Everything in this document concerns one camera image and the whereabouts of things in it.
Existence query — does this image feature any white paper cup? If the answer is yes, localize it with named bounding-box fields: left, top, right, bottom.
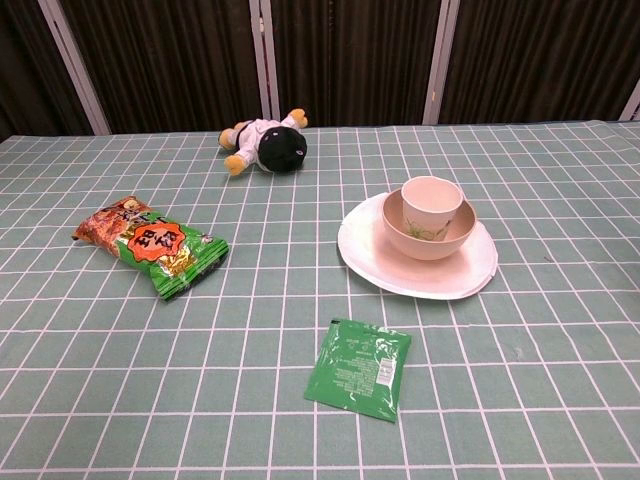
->
left=400, top=175, right=463, bottom=242

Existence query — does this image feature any white paper plate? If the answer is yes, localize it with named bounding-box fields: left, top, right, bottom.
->
left=337, top=192, right=500, bottom=301

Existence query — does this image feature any plush doll black head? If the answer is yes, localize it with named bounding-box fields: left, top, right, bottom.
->
left=218, top=107, right=309, bottom=177

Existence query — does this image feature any pink bowl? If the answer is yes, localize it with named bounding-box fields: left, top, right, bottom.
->
left=382, top=188, right=477, bottom=262

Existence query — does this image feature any green foil sachet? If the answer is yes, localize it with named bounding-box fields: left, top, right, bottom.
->
left=302, top=316, right=413, bottom=425

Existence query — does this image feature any orange green snack bag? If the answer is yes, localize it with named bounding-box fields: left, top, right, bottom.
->
left=75, top=194, right=230, bottom=303

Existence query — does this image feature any dark brown curtain panel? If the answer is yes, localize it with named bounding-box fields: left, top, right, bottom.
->
left=269, top=0, right=445, bottom=129
left=0, top=0, right=97, bottom=144
left=59, top=0, right=272, bottom=136
left=438, top=0, right=640, bottom=126

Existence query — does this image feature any green checked tablecloth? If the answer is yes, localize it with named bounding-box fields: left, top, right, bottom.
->
left=0, top=118, right=640, bottom=480

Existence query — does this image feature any white screen frame post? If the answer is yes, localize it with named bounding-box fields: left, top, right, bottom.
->
left=38, top=0, right=112, bottom=136
left=248, top=0, right=282, bottom=122
left=421, top=0, right=460, bottom=126
left=618, top=78, right=640, bottom=122

